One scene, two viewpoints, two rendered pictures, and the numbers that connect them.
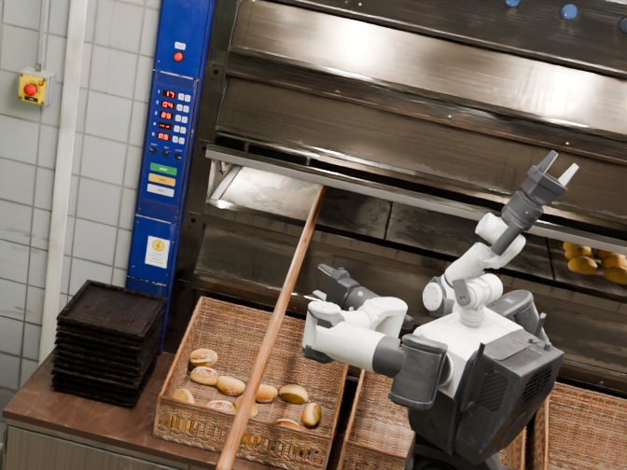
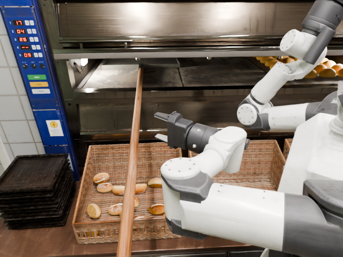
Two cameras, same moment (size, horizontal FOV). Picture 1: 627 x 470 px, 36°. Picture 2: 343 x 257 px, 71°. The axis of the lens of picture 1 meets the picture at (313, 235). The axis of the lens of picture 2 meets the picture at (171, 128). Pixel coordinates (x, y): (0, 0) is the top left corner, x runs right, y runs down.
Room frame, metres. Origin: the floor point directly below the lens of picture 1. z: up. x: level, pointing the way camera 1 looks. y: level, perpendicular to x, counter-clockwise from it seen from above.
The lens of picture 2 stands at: (1.67, 0.00, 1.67)
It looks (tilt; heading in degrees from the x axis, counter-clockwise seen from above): 30 degrees down; 353
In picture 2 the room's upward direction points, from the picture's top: straight up
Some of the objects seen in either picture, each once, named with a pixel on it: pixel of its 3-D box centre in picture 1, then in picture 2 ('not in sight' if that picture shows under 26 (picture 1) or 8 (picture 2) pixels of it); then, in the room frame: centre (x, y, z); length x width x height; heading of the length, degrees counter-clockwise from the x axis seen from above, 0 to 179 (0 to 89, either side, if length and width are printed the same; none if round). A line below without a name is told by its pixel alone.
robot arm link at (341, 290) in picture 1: (349, 297); (188, 135); (2.30, -0.13, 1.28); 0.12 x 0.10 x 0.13; 51
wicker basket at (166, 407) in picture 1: (258, 381); (134, 186); (2.69, 0.08, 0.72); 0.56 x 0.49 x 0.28; 87
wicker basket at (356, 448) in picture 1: (436, 426); (240, 183); (2.64, -0.51, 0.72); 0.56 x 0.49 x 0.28; 85
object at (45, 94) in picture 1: (36, 86); not in sight; (2.97, 0.98, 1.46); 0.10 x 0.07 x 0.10; 86
